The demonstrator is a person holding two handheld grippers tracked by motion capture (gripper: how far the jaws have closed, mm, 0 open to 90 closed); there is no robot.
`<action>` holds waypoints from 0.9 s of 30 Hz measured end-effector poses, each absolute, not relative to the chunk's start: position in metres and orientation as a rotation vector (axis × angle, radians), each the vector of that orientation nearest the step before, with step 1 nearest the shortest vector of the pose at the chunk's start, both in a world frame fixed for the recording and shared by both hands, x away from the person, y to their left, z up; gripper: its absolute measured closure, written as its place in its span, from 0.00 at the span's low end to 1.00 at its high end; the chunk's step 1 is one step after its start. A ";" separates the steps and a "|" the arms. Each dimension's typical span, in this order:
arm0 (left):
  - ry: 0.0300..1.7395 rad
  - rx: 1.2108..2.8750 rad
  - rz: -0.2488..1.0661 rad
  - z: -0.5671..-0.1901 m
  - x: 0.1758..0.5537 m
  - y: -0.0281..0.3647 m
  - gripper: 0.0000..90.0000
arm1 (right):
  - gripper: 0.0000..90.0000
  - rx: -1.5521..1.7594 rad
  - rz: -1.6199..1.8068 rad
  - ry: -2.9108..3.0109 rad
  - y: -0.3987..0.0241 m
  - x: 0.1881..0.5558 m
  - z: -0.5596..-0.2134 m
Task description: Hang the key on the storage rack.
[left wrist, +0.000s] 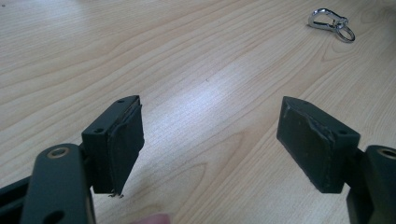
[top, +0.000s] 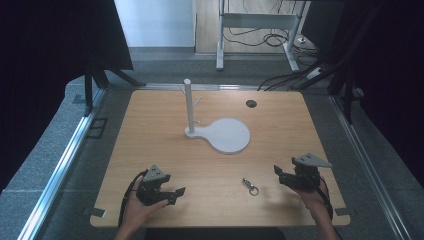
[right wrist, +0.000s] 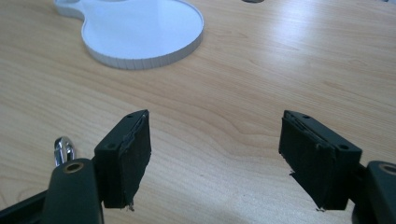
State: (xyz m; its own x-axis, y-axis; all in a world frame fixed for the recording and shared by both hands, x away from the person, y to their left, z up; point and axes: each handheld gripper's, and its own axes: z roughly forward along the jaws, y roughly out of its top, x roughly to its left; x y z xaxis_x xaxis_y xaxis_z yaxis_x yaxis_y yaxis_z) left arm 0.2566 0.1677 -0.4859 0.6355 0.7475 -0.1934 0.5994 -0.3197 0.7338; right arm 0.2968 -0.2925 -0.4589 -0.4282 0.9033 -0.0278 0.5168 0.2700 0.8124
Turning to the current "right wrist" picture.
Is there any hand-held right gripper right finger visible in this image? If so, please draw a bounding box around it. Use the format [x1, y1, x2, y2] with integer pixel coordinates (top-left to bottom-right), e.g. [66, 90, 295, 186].
[278, 109, 363, 212]

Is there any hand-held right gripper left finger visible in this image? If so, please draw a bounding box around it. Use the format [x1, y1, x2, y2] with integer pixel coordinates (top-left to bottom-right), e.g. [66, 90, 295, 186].
[93, 108, 152, 212]

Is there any shiny metal object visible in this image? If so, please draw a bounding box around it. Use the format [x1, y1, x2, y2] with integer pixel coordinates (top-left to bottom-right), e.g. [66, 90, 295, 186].
[53, 135, 77, 167]

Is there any white shaped tray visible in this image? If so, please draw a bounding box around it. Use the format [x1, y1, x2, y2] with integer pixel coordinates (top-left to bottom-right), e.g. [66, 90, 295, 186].
[53, 0, 205, 71]

